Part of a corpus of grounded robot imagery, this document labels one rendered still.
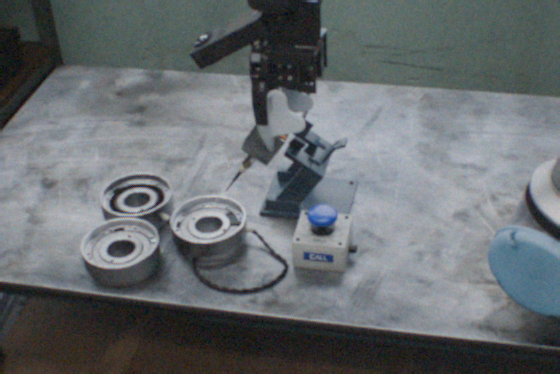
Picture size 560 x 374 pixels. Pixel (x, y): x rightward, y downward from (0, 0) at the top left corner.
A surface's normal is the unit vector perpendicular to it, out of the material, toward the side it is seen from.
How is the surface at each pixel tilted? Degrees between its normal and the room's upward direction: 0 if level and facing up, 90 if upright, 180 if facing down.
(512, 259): 98
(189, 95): 0
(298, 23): 90
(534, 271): 97
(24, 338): 0
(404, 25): 90
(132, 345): 0
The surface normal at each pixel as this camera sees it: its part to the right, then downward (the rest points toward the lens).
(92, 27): -0.22, 0.59
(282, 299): -0.05, -0.80
